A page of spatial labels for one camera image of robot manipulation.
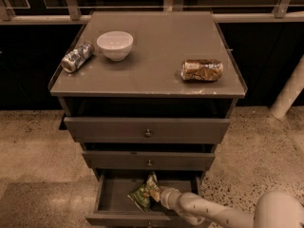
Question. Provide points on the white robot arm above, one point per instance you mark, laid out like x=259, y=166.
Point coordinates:
x=274, y=209

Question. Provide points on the grey drawer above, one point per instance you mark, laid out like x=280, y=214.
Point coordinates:
x=139, y=160
x=146, y=130
x=113, y=208

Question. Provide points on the green jalapeno chip bag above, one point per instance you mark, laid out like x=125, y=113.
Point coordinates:
x=147, y=191

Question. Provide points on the grey bottom drawer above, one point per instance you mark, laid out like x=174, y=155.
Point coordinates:
x=113, y=208

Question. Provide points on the grey drawer cabinet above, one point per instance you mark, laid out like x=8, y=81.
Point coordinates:
x=148, y=83

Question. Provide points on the grey middle drawer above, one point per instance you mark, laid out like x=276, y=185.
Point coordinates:
x=139, y=160

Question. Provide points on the metal window railing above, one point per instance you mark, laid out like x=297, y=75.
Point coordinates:
x=43, y=12

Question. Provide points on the white ceramic bowl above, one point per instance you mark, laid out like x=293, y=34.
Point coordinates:
x=115, y=45

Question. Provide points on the grey top drawer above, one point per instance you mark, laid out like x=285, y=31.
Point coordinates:
x=146, y=130

